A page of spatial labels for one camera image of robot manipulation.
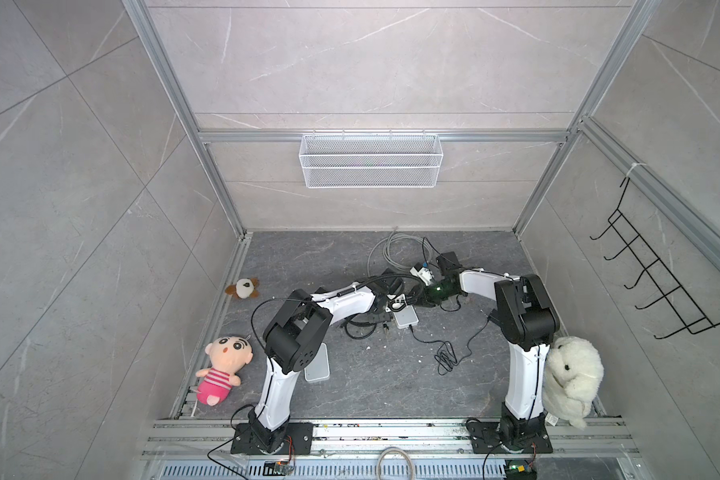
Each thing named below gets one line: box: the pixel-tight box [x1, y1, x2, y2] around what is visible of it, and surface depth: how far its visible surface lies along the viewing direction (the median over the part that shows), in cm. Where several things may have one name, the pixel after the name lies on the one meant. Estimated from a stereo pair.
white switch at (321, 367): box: [304, 342, 331, 382], surface depth 84 cm
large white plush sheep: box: [542, 335, 604, 430], surface depth 70 cm
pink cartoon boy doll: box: [195, 335, 254, 406], surface depth 81 cm
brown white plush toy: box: [225, 278, 260, 299], surface depth 102 cm
